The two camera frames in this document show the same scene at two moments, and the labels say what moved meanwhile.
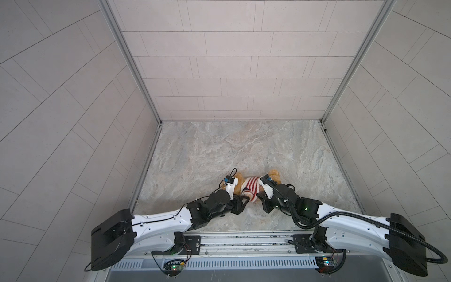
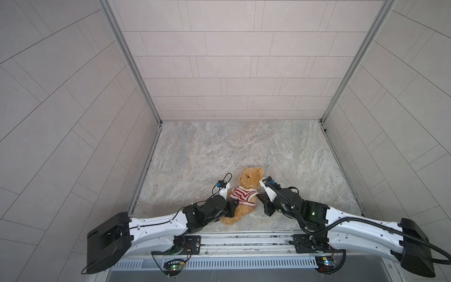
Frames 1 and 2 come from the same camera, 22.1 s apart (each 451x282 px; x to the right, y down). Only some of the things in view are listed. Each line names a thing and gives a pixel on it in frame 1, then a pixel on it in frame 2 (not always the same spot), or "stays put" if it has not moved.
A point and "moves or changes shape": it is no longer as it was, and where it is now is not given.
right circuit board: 325,264 stays put
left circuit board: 173,267 stays put
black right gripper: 263,198 stays put
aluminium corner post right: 383,12 stays put
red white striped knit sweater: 250,187 moves or changes shape
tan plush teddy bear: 273,174 to 246,192
